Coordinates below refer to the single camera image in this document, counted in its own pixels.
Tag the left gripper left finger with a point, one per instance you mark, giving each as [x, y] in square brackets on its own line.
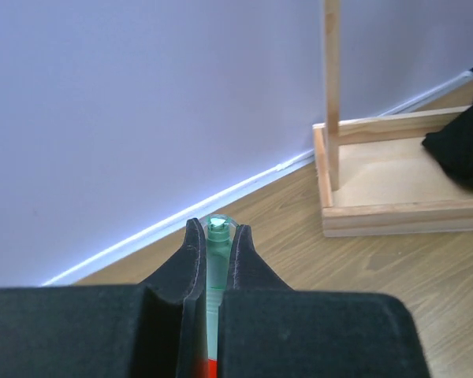
[155, 328]

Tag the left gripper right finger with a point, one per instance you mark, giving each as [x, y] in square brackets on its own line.
[268, 329]

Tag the green stapler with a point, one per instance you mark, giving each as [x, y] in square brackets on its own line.
[219, 230]

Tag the orange round desk organizer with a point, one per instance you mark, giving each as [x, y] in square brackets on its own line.
[205, 368]

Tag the wooden clothes rack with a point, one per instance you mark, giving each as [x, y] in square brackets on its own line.
[374, 176]

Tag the black garment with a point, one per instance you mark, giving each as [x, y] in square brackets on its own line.
[452, 148]

